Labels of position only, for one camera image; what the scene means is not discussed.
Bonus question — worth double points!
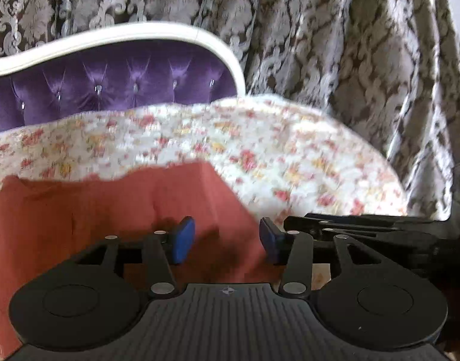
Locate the red pants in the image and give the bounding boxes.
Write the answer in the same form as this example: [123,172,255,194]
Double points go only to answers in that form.
[0,162,281,359]

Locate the floral bed sheet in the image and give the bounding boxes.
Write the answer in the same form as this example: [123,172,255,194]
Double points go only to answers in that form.
[0,93,409,361]

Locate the purple tufted white-framed headboard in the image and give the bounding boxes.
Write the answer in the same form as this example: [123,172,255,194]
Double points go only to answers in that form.
[0,21,245,133]

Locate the grey damask curtain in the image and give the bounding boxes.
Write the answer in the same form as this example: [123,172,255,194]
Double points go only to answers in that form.
[0,0,460,219]

